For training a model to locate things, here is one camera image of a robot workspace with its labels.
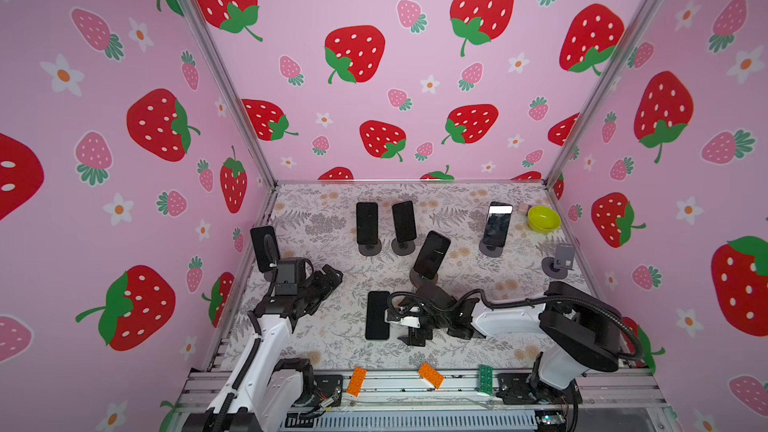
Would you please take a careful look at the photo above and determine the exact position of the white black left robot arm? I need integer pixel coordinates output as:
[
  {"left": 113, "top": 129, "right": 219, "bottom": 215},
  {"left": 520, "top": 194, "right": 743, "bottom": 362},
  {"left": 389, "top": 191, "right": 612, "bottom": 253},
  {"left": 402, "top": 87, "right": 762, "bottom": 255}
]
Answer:
[{"left": 182, "top": 258, "right": 343, "bottom": 431}]

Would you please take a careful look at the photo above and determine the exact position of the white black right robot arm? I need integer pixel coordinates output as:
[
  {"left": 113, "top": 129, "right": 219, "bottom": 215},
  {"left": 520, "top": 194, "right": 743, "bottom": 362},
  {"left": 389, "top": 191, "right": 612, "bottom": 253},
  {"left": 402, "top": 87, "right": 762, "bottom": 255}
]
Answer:
[{"left": 385, "top": 281, "right": 645, "bottom": 405}]

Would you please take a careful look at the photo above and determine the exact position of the grey stand rear left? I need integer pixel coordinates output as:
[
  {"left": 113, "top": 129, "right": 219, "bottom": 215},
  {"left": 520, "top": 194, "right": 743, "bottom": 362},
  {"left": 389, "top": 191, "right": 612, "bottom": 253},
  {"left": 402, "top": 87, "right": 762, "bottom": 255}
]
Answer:
[{"left": 358, "top": 239, "right": 382, "bottom": 257}]

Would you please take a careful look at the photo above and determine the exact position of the grey stand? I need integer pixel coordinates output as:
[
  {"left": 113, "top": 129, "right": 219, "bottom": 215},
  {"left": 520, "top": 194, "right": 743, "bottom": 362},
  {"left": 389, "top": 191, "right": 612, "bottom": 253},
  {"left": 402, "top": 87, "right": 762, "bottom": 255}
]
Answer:
[
  {"left": 391, "top": 239, "right": 415, "bottom": 256},
  {"left": 479, "top": 242, "right": 504, "bottom": 258},
  {"left": 358, "top": 239, "right": 382, "bottom": 257},
  {"left": 541, "top": 243, "right": 576, "bottom": 280}
]

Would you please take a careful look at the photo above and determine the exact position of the grey stand rear middle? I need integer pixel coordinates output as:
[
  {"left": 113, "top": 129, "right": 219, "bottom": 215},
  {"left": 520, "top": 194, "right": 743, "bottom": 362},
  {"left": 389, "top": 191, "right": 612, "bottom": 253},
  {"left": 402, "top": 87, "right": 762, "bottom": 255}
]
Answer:
[{"left": 391, "top": 239, "right": 415, "bottom": 256}]

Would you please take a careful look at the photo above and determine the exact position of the grey stand right rear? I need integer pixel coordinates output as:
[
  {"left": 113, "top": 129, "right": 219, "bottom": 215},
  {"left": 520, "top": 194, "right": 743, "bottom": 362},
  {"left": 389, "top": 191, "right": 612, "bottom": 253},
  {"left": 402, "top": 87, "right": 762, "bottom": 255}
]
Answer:
[{"left": 479, "top": 242, "right": 504, "bottom": 258}]

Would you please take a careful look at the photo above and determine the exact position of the grey stand far right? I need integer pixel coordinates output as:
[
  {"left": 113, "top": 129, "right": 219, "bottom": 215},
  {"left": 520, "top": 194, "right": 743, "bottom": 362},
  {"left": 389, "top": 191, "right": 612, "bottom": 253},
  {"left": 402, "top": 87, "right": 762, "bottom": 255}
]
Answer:
[{"left": 541, "top": 243, "right": 576, "bottom": 280}]

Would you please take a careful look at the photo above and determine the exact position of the orange brick middle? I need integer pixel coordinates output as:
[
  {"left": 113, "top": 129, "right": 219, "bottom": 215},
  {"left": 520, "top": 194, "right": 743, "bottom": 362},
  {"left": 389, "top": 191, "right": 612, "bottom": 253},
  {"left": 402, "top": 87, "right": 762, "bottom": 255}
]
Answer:
[{"left": 418, "top": 363, "right": 445, "bottom": 390}]

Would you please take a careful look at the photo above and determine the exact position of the orange brick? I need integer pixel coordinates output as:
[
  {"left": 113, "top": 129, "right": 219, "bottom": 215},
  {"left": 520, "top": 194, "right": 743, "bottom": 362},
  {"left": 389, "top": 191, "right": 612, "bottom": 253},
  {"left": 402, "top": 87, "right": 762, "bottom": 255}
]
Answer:
[
  {"left": 418, "top": 363, "right": 445, "bottom": 390},
  {"left": 346, "top": 367, "right": 367, "bottom": 397}
]

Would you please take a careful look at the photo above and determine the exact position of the green brick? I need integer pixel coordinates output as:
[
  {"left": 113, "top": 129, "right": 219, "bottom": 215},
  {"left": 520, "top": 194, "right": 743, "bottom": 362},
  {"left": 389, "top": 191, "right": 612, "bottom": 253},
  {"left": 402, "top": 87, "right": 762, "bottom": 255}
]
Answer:
[{"left": 477, "top": 365, "right": 494, "bottom": 397}]

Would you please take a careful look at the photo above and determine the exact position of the orange brick left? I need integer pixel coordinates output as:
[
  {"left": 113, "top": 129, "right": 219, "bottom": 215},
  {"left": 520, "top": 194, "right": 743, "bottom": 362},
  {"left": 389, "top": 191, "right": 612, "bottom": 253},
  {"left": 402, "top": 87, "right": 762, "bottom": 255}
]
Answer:
[{"left": 346, "top": 367, "right": 367, "bottom": 397}]

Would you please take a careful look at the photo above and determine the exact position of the lime green plastic bowl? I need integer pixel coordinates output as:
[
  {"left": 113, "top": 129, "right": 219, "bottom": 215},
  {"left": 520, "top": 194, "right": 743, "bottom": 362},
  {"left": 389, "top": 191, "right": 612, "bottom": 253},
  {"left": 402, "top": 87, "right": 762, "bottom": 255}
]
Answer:
[{"left": 526, "top": 206, "right": 562, "bottom": 234}]

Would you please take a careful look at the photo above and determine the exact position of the aluminium front rail base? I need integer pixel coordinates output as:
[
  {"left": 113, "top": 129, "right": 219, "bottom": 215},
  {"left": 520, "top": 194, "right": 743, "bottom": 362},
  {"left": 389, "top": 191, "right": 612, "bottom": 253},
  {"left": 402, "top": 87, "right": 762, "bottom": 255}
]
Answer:
[{"left": 173, "top": 368, "right": 679, "bottom": 432}]

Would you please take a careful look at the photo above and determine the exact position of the aluminium corner post left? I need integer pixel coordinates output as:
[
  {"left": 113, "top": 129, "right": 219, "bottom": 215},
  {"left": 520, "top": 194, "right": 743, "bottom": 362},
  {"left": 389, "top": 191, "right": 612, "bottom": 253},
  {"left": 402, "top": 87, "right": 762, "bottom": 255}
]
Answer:
[{"left": 177, "top": 0, "right": 278, "bottom": 192}]

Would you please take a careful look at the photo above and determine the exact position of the aluminium corner post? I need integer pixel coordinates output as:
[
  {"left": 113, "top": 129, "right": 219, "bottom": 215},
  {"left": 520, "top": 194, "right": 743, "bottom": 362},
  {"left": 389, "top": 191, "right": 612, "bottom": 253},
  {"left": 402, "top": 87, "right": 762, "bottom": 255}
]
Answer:
[
  {"left": 543, "top": 0, "right": 665, "bottom": 192},
  {"left": 177, "top": 0, "right": 278, "bottom": 192}
]

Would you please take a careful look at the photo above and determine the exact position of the aluminium corner post right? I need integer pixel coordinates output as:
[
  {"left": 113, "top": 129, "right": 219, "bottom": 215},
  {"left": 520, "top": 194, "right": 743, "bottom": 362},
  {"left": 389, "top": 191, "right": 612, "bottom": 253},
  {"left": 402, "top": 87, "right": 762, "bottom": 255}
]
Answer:
[{"left": 543, "top": 0, "right": 665, "bottom": 192}]

